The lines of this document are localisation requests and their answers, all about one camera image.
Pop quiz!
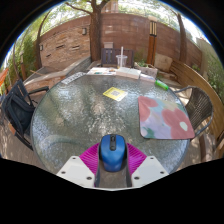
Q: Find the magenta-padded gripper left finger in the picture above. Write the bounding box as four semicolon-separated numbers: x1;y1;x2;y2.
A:
56;142;102;188

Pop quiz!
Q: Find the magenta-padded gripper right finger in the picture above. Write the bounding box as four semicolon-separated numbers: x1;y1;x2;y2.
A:
124;142;170;188

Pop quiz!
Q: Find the blue and black computer mouse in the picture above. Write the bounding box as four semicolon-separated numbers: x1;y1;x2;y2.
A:
99;133;128;173

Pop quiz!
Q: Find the floral print mouse pad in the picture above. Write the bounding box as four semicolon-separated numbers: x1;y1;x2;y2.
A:
137;95;196;140

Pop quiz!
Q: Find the dark wicker armchair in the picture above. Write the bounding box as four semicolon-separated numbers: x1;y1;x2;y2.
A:
173;85;215;138

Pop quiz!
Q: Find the yellow square card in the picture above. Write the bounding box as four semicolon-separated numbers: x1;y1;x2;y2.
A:
102;86;129;102

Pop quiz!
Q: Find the green plastic bottle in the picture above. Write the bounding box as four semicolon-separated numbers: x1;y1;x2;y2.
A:
154;79;170;92

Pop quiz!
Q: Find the black metal chair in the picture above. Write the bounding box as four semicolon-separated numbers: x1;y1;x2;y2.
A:
0;78;50;152

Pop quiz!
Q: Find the thin white booklet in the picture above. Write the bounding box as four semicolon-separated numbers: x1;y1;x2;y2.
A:
139;73;157;83

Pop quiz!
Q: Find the white patterned paper strip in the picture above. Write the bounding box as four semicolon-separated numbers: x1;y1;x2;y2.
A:
60;71;87;86

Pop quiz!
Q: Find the concrete planter with plants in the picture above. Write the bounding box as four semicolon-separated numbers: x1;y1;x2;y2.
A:
134;61;159;80

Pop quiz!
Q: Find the curved wooden slat bench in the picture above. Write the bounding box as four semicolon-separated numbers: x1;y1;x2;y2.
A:
169;59;224;148

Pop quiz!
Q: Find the colourful open magazine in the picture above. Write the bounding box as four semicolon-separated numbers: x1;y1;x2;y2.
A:
86;66;118;77

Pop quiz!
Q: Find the pale stone block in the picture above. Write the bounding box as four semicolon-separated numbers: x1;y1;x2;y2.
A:
154;52;174;72

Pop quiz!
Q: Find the clear plastic cup with straw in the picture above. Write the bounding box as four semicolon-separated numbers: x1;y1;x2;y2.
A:
115;45;129;69

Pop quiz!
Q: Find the dark wooden slatted chair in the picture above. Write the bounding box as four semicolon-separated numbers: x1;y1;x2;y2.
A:
100;47;136;69

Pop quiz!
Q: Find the large forked tree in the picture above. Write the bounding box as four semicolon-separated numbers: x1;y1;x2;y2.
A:
64;0;113;63

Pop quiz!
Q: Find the slim leaning tree trunk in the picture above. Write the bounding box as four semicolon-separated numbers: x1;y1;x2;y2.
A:
172;11;188;65

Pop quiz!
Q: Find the wooden garden lamp post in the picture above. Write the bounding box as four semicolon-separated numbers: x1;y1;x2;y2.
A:
146;14;159;66

